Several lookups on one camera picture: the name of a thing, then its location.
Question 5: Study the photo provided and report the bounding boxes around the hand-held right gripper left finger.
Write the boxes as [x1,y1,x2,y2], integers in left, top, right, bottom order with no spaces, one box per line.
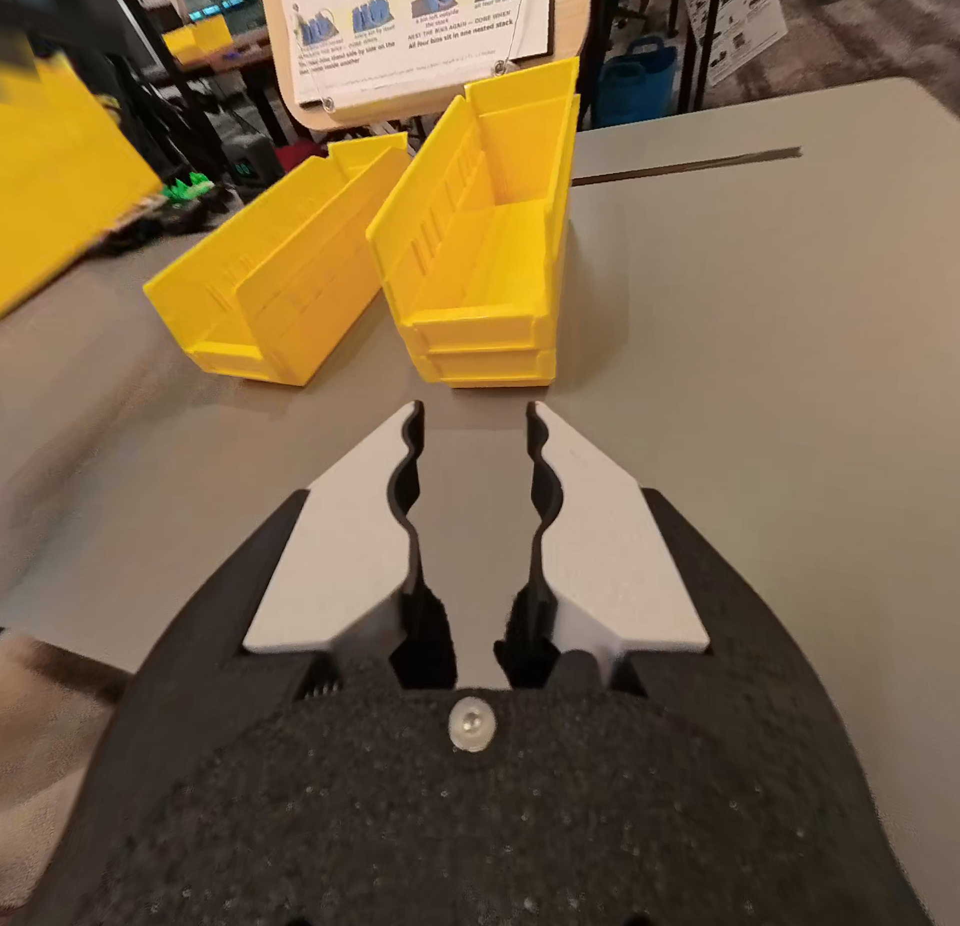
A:
[243,400,456,689]

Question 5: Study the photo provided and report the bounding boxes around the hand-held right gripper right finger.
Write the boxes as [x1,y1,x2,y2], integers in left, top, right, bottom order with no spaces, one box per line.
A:
[493,400,711,689]

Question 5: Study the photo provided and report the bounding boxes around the grey desk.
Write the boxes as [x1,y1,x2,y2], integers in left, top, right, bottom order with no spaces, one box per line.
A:
[0,77,960,926]

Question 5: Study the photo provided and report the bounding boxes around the person's beige trousers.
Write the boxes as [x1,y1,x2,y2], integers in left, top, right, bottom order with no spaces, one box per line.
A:
[0,630,132,912]

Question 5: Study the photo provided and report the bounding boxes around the bright green object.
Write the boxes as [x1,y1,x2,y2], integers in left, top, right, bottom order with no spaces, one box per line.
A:
[163,172,219,206]

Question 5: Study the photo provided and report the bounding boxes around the black charging device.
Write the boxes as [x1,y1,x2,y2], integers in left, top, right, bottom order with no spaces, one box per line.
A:
[225,135,282,185]

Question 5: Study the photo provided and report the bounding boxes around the blue bucket on floor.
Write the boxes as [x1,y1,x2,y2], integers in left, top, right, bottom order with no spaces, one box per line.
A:
[597,35,680,128]

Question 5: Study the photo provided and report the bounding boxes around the black table leg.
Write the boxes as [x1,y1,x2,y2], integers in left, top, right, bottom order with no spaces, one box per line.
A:
[675,0,732,113]

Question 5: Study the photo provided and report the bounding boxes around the printed instruction sheet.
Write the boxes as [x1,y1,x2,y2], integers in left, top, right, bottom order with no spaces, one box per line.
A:
[279,0,556,110]

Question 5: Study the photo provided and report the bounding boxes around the small yellow bin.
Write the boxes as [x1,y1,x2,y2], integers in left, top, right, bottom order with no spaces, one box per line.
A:
[161,15,235,66]

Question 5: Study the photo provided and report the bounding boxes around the leaning picture poster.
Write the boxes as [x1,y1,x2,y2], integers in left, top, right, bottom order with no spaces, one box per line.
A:
[678,0,789,87]

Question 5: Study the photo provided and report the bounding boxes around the wooden instruction board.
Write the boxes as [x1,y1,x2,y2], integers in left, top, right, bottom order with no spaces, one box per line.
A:
[255,0,592,128]

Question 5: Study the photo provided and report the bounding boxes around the black cables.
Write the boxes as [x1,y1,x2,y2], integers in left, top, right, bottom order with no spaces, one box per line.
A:
[97,191,249,256]

